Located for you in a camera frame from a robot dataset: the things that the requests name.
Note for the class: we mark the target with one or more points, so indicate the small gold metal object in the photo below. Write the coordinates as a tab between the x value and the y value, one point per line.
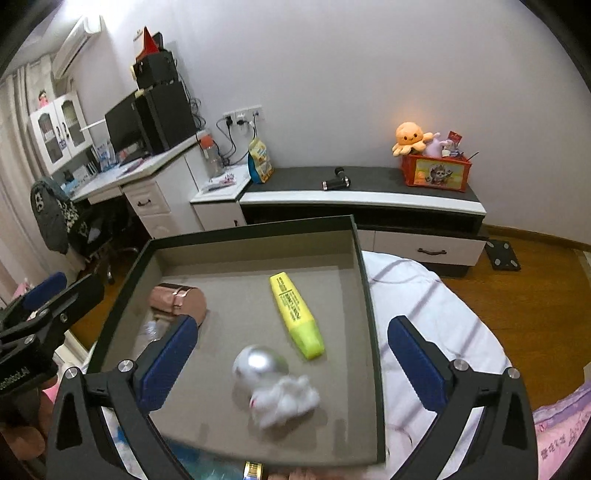
254	471

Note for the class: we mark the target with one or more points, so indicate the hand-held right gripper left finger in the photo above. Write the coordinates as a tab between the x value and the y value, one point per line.
168	360

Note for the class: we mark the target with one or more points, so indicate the dark cardboard box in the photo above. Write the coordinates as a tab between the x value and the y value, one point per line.
231	286

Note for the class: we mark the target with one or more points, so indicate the yellow and blue snack bag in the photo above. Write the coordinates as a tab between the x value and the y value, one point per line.
259	161

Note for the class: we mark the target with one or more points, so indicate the red triangular object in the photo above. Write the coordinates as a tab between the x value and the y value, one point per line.
150	44

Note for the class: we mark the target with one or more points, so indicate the rose gold metal tin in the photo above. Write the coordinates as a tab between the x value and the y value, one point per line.
171	300

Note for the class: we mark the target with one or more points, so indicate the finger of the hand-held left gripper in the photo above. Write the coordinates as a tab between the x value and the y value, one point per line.
78	300
44	288

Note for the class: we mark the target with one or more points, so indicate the black office chair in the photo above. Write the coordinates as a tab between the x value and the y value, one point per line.
106	230

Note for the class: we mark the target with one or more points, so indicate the white desk with drawers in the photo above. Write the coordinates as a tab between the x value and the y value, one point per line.
166	194

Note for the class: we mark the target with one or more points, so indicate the orange octopus plush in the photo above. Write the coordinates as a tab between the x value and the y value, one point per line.
411	137

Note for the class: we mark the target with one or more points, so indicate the black computer monitor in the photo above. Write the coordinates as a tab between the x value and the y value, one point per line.
122	124

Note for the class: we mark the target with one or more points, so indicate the white air conditioner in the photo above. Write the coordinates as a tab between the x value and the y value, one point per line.
74	44

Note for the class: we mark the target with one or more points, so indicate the person's left hand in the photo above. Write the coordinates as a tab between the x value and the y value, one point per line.
25	438

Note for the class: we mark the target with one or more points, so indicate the white low side cabinet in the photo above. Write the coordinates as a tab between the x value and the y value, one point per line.
217	214

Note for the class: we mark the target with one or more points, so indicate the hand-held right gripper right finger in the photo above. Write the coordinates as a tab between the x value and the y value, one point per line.
415	364

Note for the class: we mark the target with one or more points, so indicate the black and white TV stand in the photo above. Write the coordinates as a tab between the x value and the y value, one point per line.
323	196

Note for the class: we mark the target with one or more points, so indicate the clear bottle with orange cap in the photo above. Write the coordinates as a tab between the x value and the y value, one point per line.
212	157

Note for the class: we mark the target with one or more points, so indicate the orange toy crate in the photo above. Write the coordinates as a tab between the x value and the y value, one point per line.
436	174

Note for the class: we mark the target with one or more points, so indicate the dark patterned jacket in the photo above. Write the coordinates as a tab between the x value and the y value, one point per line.
53	212

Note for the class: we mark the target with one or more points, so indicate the purple plush toy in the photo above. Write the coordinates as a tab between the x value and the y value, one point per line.
436	146

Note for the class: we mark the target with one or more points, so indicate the white patterned tablecloth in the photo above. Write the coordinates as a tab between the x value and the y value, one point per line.
415	295

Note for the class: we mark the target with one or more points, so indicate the black floor scale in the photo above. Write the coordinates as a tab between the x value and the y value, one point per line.
503	254

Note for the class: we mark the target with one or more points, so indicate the white wall socket strip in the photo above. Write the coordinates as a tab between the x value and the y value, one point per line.
242	115

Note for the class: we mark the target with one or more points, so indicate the small pink doll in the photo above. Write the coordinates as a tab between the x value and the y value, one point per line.
44	99

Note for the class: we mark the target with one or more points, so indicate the black box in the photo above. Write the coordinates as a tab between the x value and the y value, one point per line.
157	69

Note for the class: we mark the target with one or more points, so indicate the black computer tower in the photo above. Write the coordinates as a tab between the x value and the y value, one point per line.
168	117

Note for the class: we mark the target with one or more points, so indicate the crumpled clear plastic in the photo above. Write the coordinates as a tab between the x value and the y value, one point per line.
150	330

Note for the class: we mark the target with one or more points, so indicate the clear blue plastic packet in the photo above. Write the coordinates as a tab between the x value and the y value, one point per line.
207	464

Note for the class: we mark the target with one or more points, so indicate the pink printed blanket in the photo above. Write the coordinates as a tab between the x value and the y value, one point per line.
558	429

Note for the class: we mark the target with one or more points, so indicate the beige curtain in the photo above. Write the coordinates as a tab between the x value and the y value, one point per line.
14	161

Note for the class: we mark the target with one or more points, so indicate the small red card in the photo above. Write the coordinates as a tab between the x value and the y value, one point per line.
454	136

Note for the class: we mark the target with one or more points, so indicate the white and silver toy figure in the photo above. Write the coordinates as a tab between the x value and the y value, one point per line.
277	387

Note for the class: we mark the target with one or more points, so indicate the white glass-door cabinet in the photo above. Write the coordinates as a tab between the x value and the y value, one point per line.
55	134

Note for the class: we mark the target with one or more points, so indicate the yellow highlighter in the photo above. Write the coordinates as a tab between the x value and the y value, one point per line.
293	309

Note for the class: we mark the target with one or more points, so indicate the pink pen packet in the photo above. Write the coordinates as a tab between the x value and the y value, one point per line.
219	182

